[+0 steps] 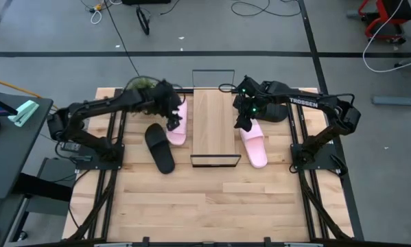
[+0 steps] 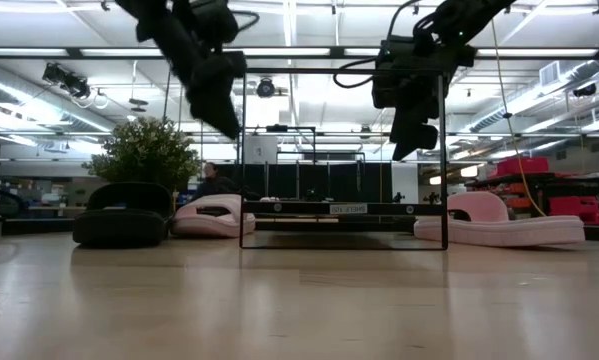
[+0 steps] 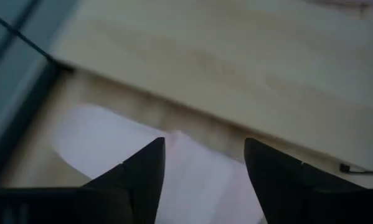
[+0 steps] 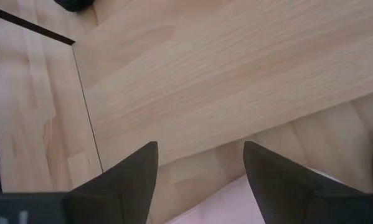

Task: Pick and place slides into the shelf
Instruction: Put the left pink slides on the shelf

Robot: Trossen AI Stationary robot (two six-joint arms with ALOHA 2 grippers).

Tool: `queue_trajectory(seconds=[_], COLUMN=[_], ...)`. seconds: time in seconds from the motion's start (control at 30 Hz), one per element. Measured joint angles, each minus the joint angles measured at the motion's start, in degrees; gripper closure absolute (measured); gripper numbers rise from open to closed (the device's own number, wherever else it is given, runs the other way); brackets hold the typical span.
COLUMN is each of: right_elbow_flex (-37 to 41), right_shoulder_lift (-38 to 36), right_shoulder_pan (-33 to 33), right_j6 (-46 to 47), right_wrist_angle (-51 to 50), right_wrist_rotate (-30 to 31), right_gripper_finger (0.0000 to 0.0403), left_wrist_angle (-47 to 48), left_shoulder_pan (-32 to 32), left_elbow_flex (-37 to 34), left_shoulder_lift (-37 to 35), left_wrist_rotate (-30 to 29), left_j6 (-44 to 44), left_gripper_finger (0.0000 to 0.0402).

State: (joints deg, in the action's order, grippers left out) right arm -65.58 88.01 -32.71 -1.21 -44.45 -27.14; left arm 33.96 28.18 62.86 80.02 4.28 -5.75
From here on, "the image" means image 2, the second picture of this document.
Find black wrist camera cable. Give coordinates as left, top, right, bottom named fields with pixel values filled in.
left=332, top=0, right=423, bottom=90

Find black storage cart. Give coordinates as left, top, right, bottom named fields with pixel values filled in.
left=466, top=172, right=599, bottom=224

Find black aluminium table frame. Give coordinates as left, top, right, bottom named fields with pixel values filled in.
left=0, top=214, right=599, bottom=241

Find white ceiling vent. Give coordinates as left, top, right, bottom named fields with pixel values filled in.
left=538, top=60, right=563, bottom=89

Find black slide sandal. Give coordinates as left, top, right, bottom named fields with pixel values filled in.
left=72, top=181, right=174, bottom=250

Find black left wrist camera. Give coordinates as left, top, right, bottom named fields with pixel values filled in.
left=172, top=0, right=241, bottom=50

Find person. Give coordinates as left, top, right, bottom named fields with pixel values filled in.
left=192, top=161, right=238, bottom=201

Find yellow hanging cable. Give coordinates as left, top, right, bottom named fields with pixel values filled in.
left=489, top=18, right=549, bottom=219

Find round black ceiling device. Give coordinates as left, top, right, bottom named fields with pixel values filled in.
left=256, top=77, right=277, bottom=99

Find red plastic bin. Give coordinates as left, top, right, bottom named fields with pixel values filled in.
left=487, top=156, right=550, bottom=180

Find green potted plant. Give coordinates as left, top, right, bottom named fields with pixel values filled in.
left=81, top=116, right=204, bottom=194

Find black ceiling projector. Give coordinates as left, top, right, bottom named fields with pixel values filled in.
left=572, top=82, right=598, bottom=99

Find red plastic crate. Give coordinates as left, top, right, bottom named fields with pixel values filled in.
left=548, top=195, right=599, bottom=226

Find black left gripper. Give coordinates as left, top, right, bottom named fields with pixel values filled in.
left=184, top=49, right=249, bottom=141

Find white board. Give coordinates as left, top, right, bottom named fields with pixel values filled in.
left=243, top=135, right=279, bottom=165

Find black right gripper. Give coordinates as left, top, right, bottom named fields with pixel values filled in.
left=372, top=47, right=478, bottom=162

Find black metal shelf rack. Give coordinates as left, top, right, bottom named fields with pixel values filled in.
left=238, top=67, right=450, bottom=251

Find black ceiling camera rig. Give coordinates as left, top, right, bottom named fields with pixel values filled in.
left=41, top=62, right=93, bottom=100

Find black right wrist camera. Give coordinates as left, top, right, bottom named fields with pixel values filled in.
left=376, top=34, right=430, bottom=69

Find black partition panels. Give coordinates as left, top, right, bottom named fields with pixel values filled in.
left=213, top=161, right=394, bottom=204

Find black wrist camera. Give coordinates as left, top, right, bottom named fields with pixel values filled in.
left=172, top=0, right=241, bottom=50
left=376, top=34, right=430, bottom=69

